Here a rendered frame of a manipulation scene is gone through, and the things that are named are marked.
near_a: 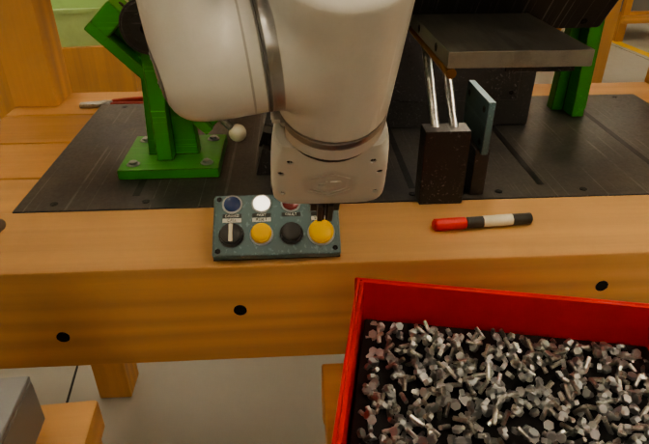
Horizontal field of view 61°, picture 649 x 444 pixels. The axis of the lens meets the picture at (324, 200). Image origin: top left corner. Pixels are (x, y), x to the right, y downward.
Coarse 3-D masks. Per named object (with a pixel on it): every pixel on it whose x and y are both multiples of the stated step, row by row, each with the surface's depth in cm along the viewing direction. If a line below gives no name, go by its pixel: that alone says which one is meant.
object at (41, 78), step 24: (0, 0) 104; (24, 0) 105; (48, 0) 112; (0, 24) 106; (24, 24) 107; (48, 24) 112; (0, 48) 109; (24, 48) 109; (48, 48) 111; (24, 72) 111; (48, 72) 112; (648, 72) 128; (24, 96) 114; (48, 96) 114
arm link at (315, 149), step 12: (276, 120) 41; (384, 120) 40; (288, 132) 40; (372, 132) 39; (300, 144) 40; (312, 144) 39; (324, 144) 39; (336, 144) 39; (348, 144) 39; (360, 144) 40; (372, 144) 41; (312, 156) 41; (324, 156) 40; (336, 156) 40; (348, 156) 41
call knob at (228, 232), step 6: (222, 228) 64; (228, 228) 64; (234, 228) 64; (222, 234) 64; (228, 234) 63; (234, 234) 64; (240, 234) 64; (222, 240) 64; (228, 240) 63; (234, 240) 63
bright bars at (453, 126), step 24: (432, 72) 75; (432, 96) 74; (432, 120) 73; (456, 120) 73; (432, 144) 72; (456, 144) 72; (432, 168) 73; (456, 168) 74; (432, 192) 75; (456, 192) 76
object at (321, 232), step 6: (318, 222) 64; (324, 222) 65; (312, 228) 64; (318, 228) 64; (324, 228) 64; (330, 228) 64; (312, 234) 64; (318, 234) 64; (324, 234) 64; (330, 234) 64; (318, 240) 64; (324, 240) 64
